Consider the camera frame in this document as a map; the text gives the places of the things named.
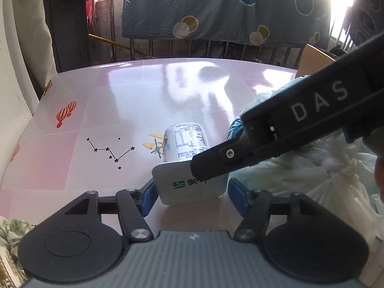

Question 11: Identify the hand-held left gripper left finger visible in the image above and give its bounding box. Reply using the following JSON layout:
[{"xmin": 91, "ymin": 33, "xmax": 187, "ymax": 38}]
[{"xmin": 64, "ymin": 180, "xmax": 159, "ymax": 243}]

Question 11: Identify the white plastic bag blue print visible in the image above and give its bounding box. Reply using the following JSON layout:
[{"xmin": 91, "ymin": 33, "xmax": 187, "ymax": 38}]
[{"xmin": 222, "ymin": 117, "xmax": 384, "ymax": 252}]

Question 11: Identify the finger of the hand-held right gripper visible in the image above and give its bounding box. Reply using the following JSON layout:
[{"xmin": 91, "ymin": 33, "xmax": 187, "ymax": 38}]
[
  {"xmin": 343, "ymin": 126, "xmax": 365, "ymax": 144},
  {"xmin": 190, "ymin": 138, "xmax": 255, "ymax": 183}
]

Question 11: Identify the white yogurt cup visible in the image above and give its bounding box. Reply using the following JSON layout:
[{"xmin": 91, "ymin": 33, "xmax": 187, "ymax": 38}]
[{"xmin": 151, "ymin": 123, "xmax": 227, "ymax": 205}]

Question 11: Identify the light green plastic bag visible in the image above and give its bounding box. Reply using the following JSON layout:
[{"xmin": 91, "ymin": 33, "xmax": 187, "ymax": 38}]
[{"xmin": 244, "ymin": 75, "xmax": 378, "ymax": 186}]

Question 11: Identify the metal balcony railing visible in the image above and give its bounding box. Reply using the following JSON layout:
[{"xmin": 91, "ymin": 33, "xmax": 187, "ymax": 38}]
[{"xmin": 108, "ymin": 0, "xmax": 300, "ymax": 66}]

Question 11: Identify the red garment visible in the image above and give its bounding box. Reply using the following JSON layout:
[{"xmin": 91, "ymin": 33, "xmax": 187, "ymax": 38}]
[{"xmin": 86, "ymin": 0, "xmax": 94, "ymax": 33}]

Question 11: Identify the yellow pole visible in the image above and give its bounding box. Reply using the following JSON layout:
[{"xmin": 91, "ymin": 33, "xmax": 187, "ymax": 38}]
[{"xmin": 88, "ymin": 34, "xmax": 150, "ymax": 57}]

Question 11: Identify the cardboard box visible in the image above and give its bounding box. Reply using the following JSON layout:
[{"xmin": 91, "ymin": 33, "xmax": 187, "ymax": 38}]
[{"xmin": 295, "ymin": 43, "xmax": 336, "ymax": 78}]

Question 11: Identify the blue bedsheet with circles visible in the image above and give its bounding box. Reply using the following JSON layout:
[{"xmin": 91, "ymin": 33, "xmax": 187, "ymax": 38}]
[{"xmin": 121, "ymin": 0, "xmax": 330, "ymax": 48}]

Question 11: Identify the beige curtain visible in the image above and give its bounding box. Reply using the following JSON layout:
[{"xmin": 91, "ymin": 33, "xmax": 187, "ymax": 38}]
[{"xmin": 3, "ymin": 0, "xmax": 59, "ymax": 114}]

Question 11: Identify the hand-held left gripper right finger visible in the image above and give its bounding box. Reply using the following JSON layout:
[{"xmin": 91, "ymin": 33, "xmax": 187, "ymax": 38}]
[{"xmin": 227, "ymin": 178, "xmax": 326, "ymax": 243}]

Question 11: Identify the green floral cloth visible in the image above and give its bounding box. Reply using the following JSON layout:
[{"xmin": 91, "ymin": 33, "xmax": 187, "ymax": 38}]
[{"xmin": 0, "ymin": 216, "xmax": 35, "ymax": 248}]

